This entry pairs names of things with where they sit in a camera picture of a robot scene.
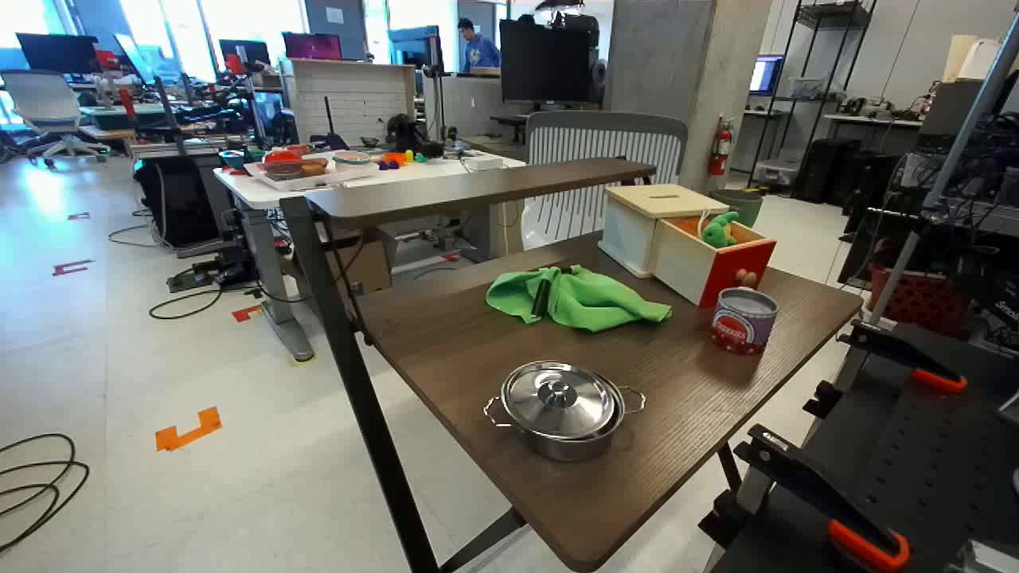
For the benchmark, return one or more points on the black metal shelf rack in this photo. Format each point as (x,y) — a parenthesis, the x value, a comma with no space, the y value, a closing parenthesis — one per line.
(798,84)

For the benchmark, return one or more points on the green toy in drawer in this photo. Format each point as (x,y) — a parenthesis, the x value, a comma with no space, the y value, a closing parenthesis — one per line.
(717,231)

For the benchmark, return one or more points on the far orange handled clamp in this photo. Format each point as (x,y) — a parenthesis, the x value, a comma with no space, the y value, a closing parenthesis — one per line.
(886,344)

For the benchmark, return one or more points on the red fronted open drawer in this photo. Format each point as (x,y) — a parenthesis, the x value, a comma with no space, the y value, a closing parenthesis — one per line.
(701,272)

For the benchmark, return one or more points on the white office chair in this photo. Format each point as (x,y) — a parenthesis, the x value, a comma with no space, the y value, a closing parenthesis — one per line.
(52,108)

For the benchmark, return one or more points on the white wooden drawer box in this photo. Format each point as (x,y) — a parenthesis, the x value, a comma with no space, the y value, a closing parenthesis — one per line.
(634,210)

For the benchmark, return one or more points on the near orange handled clamp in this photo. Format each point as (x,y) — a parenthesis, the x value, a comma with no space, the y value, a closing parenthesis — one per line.
(768,462)

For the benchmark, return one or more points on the person in blue shirt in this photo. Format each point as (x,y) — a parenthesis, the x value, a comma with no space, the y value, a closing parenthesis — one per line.
(478,55)

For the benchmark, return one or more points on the green cloth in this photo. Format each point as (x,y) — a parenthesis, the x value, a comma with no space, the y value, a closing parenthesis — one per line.
(572,298)

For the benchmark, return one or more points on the orange handled clamp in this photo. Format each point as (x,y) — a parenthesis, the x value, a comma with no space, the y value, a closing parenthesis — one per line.
(768,462)
(886,344)

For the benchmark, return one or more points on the steel pot with lid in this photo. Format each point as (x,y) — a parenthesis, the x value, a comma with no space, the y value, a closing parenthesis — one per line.
(562,413)

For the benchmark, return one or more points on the black table frame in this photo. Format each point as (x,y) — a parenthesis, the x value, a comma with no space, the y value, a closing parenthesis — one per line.
(341,324)

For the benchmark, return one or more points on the red labelled tin can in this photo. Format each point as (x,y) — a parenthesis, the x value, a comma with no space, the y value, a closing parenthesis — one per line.
(744,320)

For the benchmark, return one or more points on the white slatted partition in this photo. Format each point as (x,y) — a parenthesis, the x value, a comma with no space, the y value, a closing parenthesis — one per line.
(594,150)

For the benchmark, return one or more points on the red fire extinguisher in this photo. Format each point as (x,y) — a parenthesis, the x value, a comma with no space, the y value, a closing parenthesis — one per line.
(722,146)

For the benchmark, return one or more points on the orange items on desk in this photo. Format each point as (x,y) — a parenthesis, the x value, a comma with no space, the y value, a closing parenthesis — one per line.
(290,163)

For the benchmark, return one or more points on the white standing desk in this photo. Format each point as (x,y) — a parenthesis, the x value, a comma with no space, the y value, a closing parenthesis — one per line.
(255,196)

